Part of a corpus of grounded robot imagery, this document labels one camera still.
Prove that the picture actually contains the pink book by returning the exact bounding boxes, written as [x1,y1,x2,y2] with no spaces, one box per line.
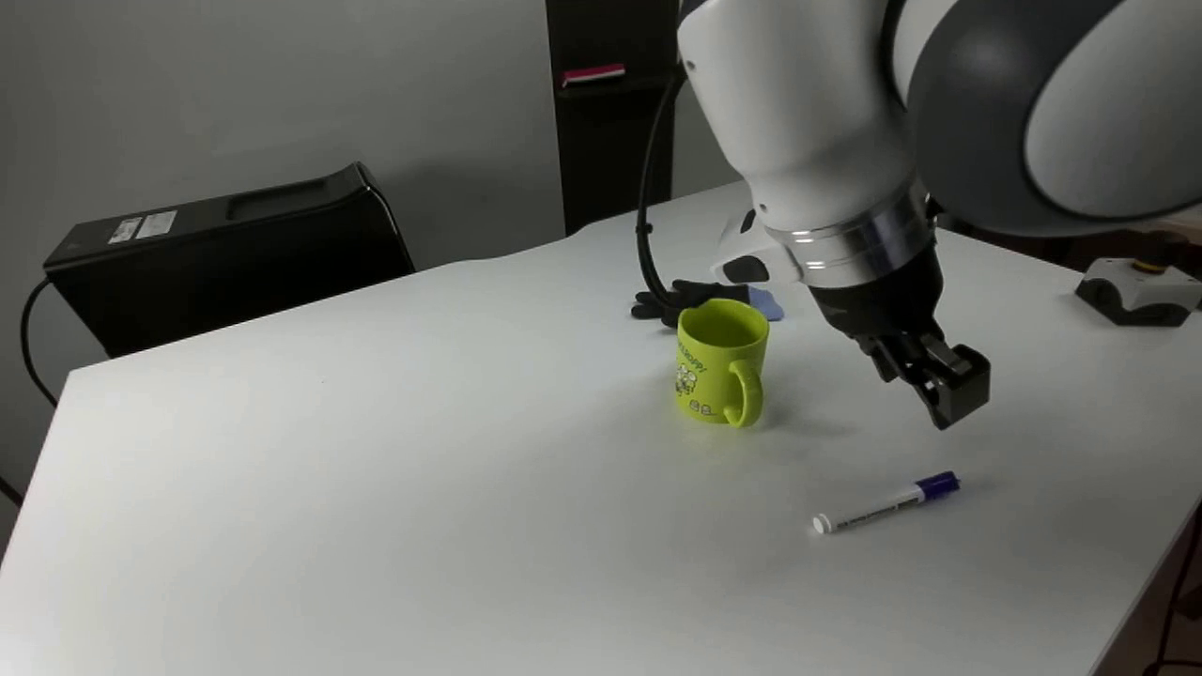
[557,60,633,91]

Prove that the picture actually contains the black computer tower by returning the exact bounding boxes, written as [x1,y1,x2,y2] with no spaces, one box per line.
[40,162,418,361]

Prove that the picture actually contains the lime green mug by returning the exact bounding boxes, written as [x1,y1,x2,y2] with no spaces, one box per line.
[669,295,775,435]

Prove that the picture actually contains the black and white desk device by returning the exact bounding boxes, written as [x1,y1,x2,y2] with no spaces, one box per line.
[1071,257,1202,331]

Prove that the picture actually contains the blue capped white marker pen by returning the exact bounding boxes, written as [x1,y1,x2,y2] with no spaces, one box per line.
[809,469,964,542]

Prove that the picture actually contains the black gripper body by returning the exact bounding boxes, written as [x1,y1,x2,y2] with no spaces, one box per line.
[804,237,952,348]

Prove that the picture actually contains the black glove with blue cuff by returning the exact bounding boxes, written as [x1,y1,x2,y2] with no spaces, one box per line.
[629,277,785,331]

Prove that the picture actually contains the black power cable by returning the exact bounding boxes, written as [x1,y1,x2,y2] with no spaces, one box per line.
[15,276,63,411]

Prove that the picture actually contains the tall black cabinet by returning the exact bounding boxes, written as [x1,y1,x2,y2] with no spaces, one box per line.
[545,0,688,237]

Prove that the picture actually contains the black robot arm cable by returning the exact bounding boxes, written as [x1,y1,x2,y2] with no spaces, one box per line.
[633,60,691,321]

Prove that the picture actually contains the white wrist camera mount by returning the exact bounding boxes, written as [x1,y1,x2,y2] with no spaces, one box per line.
[709,203,794,295]

